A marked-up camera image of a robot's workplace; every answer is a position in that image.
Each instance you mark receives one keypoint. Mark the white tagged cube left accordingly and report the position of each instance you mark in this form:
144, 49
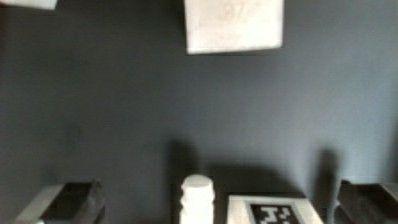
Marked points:
233, 25

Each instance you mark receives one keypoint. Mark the white tagged cube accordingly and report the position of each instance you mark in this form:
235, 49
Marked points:
233, 25
37, 4

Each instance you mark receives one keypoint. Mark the white chair leg with tag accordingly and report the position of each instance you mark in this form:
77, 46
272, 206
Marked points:
251, 209

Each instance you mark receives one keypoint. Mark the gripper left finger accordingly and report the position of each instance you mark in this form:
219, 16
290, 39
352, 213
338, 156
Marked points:
66, 204

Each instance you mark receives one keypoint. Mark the white tagged cube right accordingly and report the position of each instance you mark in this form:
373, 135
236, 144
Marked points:
37, 4

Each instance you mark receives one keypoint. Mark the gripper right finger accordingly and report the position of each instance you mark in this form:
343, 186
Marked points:
366, 203

